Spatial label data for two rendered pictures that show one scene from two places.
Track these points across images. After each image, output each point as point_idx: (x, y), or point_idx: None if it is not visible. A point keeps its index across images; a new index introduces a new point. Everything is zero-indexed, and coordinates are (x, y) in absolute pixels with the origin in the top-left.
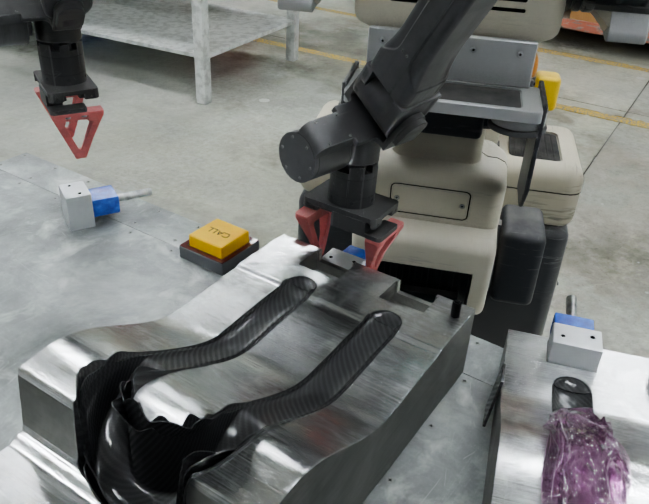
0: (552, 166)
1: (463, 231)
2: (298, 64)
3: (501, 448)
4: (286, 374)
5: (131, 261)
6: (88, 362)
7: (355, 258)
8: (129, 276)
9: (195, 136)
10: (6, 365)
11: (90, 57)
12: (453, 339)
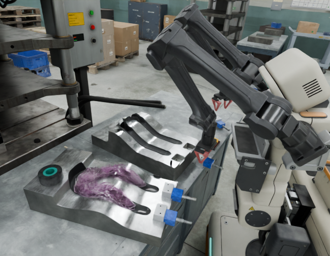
0: None
1: (247, 194)
2: None
3: (126, 162)
4: (149, 141)
5: (202, 133)
6: (141, 116)
7: (203, 157)
8: (196, 133)
9: None
10: (165, 124)
11: None
12: (163, 164)
